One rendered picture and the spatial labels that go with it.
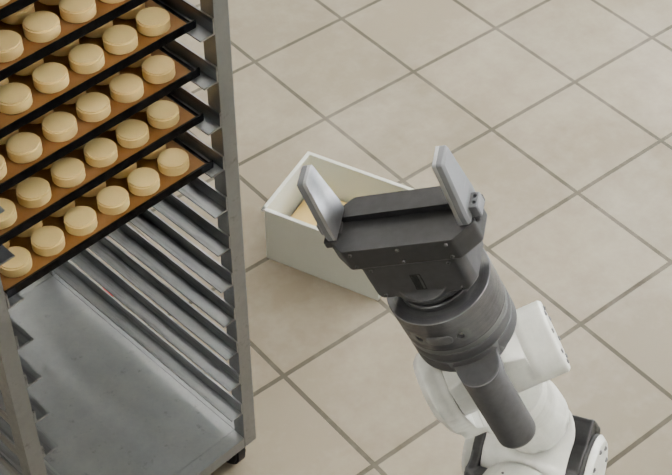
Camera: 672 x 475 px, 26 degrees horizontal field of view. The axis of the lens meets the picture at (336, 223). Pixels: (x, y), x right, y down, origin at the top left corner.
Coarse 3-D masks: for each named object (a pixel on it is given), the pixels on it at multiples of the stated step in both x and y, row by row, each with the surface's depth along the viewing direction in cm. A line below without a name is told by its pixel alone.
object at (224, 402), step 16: (64, 272) 302; (80, 272) 299; (80, 288) 299; (96, 288) 297; (96, 304) 296; (112, 304) 295; (112, 320) 293; (128, 320) 293; (144, 336) 290; (160, 336) 286; (160, 352) 287; (176, 352) 284; (176, 368) 284; (192, 368) 282; (192, 384) 281; (208, 384) 281; (208, 400) 279; (224, 400) 279
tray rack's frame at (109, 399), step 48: (48, 288) 310; (48, 336) 301; (96, 336) 301; (48, 384) 292; (96, 384) 292; (144, 384) 292; (48, 432) 283; (96, 432) 283; (144, 432) 283; (192, 432) 283
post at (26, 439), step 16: (0, 288) 207; (0, 304) 209; (0, 320) 211; (0, 336) 213; (0, 352) 215; (16, 352) 217; (0, 368) 218; (16, 368) 219; (0, 384) 223; (16, 384) 221; (16, 400) 223; (16, 416) 226; (32, 416) 229; (16, 432) 230; (32, 432) 231; (16, 448) 234; (32, 448) 233; (32, 464) 235
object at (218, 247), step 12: (156, 204) 252; (168, 204) 252; (180, 204) 249; (168, 216) 250; (180, 216) 250; (192, 216) 248; (192, 228) 248; (204, 228) 248; (216, 228) 244; (204, 240) 246; (216, 240) 246; (228, 240) 243; (216, 252) 244
